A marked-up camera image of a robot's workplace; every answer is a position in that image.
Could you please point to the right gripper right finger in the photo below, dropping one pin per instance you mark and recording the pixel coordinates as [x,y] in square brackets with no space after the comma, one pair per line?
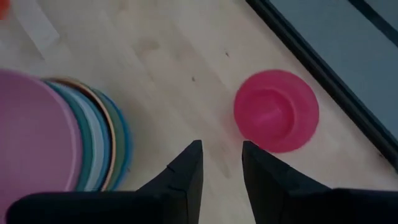
[280,199]

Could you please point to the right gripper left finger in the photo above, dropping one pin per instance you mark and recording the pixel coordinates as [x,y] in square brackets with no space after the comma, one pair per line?
[174,199]

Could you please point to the pink bowl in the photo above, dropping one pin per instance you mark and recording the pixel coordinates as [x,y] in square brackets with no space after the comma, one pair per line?
[34,130]

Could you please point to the blue bowl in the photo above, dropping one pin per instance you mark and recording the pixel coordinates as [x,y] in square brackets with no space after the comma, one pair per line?
[106,146]

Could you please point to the magenta bowl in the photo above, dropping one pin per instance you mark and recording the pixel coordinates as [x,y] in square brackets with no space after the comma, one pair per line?
[276,110]

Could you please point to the white bowl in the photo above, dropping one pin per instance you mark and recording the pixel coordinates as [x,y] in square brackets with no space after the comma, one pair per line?
[98,149]

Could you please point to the black aluminium frame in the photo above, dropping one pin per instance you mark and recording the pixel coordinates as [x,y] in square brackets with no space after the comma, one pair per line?
[326,77]

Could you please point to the teal green bowl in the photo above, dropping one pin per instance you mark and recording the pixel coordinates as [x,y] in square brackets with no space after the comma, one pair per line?
[87,146]

